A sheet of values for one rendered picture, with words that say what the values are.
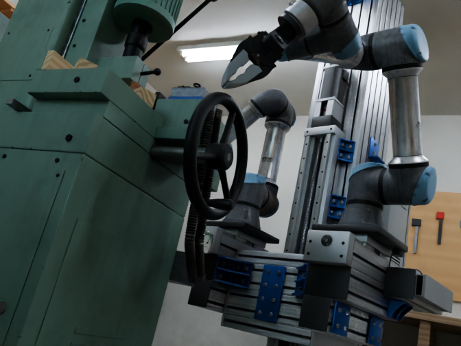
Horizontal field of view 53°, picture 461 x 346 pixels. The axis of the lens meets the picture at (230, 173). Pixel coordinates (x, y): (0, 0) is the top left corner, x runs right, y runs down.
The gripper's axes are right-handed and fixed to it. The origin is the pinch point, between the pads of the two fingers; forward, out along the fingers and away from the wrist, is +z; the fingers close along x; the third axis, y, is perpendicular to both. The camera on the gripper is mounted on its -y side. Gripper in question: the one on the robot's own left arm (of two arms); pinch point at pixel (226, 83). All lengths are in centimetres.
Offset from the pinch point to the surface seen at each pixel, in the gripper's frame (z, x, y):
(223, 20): -75, 51, 270
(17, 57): 34, 45, 34
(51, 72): 26.9, 27.2, 5.1
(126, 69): 13.8, 21.0, 24.0
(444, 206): -117, -186, 271
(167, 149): 19.3, -2.0, 8.9
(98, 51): 16.0, 31.3, 31.4
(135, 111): 19.0, 9.0, 5.4
